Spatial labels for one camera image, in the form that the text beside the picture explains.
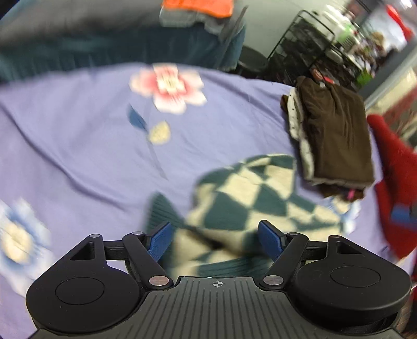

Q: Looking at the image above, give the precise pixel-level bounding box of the green cream checkered sweater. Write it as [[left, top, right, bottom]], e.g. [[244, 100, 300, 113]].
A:
[[147, 154, 343, 279]]

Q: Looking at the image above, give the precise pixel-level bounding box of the purple floral bed sheet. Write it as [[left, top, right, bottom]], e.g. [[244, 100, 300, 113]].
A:
[[0, 61, 417, 339]]

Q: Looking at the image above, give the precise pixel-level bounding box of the brown folded garment stack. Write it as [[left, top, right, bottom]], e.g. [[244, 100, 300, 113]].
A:
[[281, 76, 375, 201]]

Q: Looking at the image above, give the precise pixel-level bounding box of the red garment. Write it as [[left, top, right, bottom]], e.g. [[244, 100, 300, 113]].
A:
[[367, 114, 416, 258]]

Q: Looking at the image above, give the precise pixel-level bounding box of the teal blue duvet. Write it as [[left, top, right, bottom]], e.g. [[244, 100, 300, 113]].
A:
[[1, 24, 246, 83]]

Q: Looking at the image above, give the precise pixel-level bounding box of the orange cloth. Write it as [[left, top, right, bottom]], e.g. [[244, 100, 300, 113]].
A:
[[162, 0, 235, 18]]

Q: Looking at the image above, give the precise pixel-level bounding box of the dark grey pillow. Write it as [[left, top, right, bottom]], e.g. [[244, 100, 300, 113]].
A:
[[1, 0, 162, 45]]

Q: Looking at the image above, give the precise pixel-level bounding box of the black wire rack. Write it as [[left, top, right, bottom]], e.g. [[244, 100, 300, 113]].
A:
[[264, 10, 373, 92]]

